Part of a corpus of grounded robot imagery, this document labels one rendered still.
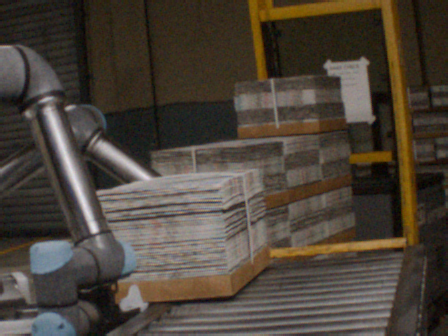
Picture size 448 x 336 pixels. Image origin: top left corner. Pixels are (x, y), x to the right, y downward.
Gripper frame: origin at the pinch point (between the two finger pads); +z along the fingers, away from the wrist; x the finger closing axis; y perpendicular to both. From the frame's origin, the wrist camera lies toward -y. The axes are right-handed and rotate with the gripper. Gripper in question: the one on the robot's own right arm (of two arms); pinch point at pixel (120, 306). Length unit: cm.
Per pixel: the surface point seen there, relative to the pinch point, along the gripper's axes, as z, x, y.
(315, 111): 175, -17, 36
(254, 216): 24.5, -23.5, 14.2
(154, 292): -1.3, -8.1, 3.2
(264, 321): -19.3, -34.2, 0.4
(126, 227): -0.6, -3.4, 16.5
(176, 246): -0.4, -13.2, 12.2
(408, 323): -30, -61, 1
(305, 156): 161, -14, 19
